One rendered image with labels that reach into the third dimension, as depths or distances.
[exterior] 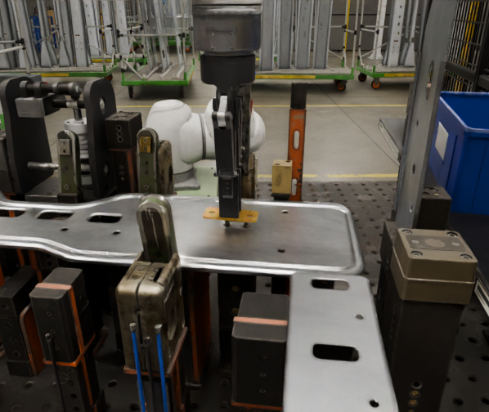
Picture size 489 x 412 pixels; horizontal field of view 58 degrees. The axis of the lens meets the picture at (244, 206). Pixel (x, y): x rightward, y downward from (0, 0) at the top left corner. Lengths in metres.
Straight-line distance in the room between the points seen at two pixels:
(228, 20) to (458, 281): 0.41
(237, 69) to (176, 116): 0.84
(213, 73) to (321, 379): 0.39
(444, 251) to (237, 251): 0.27
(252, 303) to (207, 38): 0.34
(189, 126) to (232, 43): 0.87
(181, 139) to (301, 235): 0.83
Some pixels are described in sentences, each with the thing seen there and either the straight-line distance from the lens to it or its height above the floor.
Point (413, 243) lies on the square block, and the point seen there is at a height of 1.06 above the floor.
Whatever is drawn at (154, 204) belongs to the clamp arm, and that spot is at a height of 1.11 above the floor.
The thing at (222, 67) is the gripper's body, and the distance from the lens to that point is 0.60.
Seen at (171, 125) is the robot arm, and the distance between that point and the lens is 1.42.
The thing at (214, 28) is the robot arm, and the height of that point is 1.29.
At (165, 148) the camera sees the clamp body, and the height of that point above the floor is 1.06.
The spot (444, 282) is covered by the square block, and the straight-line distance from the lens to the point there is 0.56.
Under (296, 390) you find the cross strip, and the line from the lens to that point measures 0.44.
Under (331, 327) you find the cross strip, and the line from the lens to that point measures 0.51.
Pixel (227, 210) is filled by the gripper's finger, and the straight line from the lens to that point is 0.68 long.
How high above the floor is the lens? 1.32
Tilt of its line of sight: 24 degrees down
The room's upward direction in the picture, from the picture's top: straight up
